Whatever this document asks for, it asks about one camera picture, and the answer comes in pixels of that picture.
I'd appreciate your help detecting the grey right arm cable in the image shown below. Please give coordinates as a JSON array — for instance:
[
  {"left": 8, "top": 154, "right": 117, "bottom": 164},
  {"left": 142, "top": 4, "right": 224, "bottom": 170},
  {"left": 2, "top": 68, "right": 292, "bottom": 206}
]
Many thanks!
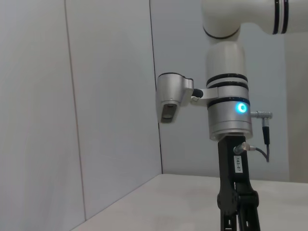
[{"left": 250, "top": 110, "right": 274, "bottom": 162}]

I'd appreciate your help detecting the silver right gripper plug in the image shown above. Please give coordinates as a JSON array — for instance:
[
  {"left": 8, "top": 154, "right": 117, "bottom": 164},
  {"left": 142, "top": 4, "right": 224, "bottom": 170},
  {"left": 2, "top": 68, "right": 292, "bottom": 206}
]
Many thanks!
[{"left": 233, "top": 141, "right": 251, "bottom": 154}]

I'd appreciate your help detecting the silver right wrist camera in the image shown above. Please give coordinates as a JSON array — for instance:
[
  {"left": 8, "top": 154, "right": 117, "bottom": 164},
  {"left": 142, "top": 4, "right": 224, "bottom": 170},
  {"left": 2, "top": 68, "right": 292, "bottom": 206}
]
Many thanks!
[{"left": 155, "top": 72, "right": 195, "bottom": 124}]

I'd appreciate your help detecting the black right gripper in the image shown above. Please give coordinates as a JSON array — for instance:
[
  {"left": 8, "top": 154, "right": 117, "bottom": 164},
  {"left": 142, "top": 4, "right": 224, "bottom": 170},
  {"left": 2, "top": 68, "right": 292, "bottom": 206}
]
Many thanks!
[{"left": 216, "top": 134, "right": 262, "bottom": 231}]

